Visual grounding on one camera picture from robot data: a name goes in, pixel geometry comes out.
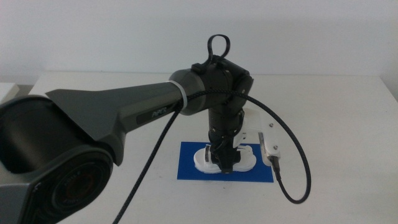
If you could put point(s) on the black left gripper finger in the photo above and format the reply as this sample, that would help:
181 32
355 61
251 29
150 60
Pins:
227 168

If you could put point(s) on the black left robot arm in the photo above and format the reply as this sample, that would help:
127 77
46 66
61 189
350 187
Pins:
93 105

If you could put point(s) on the blue rectangular mat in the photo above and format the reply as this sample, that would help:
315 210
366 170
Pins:
186 172

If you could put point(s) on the white zip tie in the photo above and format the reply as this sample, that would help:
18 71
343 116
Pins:
183 96

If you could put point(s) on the white side table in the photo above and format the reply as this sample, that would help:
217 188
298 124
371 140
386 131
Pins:
4 91

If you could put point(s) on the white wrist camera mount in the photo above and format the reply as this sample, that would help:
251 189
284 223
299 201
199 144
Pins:
253 123

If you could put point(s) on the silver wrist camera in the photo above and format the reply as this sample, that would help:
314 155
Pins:
264 146

